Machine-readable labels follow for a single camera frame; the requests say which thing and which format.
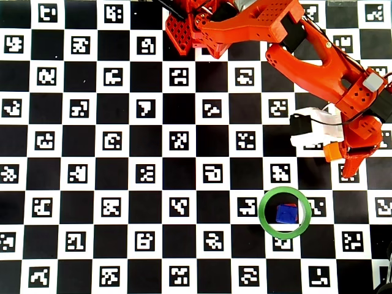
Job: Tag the red robot arm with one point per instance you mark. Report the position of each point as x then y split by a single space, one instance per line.
239 30

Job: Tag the grey duct tape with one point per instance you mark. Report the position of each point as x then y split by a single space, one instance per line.
243 4

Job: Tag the orange cube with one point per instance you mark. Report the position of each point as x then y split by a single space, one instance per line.
333 152

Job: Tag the black white marker checkerboard mat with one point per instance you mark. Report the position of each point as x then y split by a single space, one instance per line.
92 183

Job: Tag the blue cube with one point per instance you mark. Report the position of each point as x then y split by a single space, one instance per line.
286 213

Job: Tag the clear adhesive tape strip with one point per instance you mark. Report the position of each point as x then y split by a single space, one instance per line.
341 2

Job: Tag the small grey square module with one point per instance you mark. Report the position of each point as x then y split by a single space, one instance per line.
373 82

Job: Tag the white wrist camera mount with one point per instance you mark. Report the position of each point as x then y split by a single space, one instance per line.
324 130

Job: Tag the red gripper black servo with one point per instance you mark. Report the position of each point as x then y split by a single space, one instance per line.
355 160

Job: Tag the red perforated robot base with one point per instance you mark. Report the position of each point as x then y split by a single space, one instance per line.
179 33

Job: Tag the red cube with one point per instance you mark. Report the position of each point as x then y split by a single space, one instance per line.
291 204

